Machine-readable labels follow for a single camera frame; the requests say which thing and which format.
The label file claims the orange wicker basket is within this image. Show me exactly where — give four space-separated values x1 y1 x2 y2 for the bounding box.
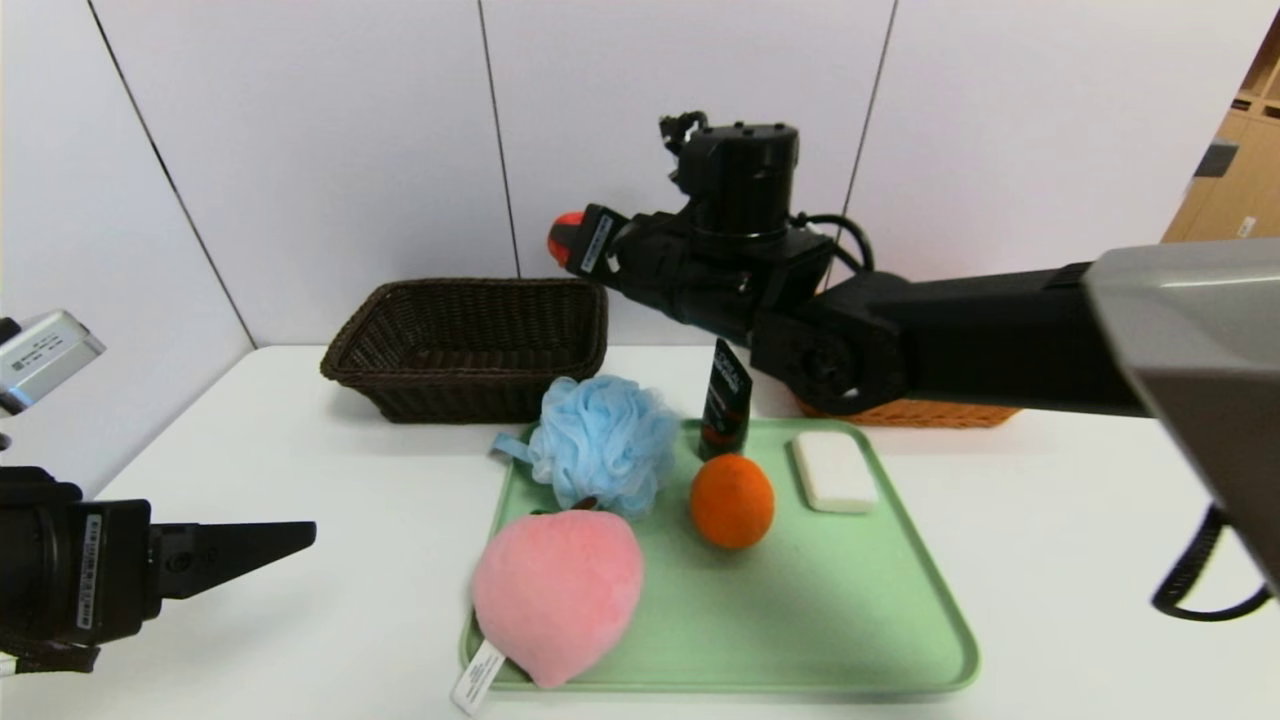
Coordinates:
795 395 1021 429

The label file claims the small red tomato toy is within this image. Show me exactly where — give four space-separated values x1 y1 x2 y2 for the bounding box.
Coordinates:
547 212 586 269

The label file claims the orange fruit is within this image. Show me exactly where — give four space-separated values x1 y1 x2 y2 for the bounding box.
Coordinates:
690 454 776 550

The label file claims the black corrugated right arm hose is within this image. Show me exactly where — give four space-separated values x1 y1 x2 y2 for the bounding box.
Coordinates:
1152 505 1273 622

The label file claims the light green plastic tray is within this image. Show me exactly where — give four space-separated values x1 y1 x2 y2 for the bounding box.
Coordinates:
460 417 981 694

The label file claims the short black white-plug cable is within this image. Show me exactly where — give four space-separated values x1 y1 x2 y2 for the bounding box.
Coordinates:
658 112 711 191

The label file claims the light blue bath loofah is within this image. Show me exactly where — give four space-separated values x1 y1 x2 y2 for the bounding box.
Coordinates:
492 377 681 519

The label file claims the pink plush peach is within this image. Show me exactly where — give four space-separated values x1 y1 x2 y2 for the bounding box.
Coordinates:
450 497 644 716

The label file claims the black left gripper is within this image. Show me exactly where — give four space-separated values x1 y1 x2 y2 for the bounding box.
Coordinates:
0 497 317 647

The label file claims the dark brown wicker basket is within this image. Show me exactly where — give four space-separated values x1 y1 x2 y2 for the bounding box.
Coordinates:
320 278 609 424

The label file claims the black cosmetic tube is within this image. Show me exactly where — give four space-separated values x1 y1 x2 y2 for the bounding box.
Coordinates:
698 338 753 461

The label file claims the white soap bar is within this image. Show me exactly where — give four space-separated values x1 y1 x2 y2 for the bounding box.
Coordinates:
792 430 881 515

